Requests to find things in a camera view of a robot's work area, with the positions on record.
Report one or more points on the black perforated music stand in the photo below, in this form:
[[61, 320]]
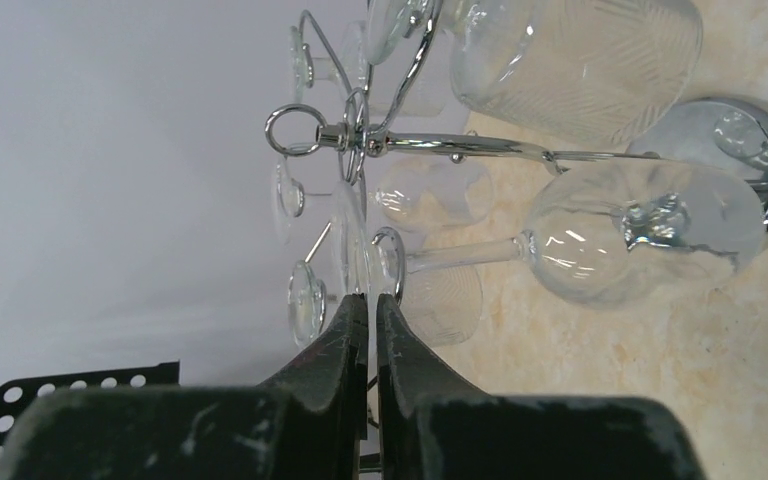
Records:
[[23, 400]]

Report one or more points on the clear smooth wine glass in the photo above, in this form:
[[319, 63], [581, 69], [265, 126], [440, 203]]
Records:
[[602, 235]]

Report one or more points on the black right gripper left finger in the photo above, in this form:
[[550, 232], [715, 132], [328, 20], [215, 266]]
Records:
[[303, 422]]

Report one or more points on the etched wine glass near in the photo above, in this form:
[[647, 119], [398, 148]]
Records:
[[596, 73]]

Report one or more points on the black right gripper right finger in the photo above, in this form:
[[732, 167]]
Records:
[[435, 424]]

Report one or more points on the etched wine glass far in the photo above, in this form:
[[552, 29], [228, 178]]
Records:
[[442, 307]]

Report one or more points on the etched wine glass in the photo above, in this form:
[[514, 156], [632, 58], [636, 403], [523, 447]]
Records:
[[442, 307], [596, 73]]

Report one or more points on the chrome wine glass rack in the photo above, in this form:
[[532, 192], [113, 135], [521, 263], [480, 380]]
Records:
[[721, 132]]

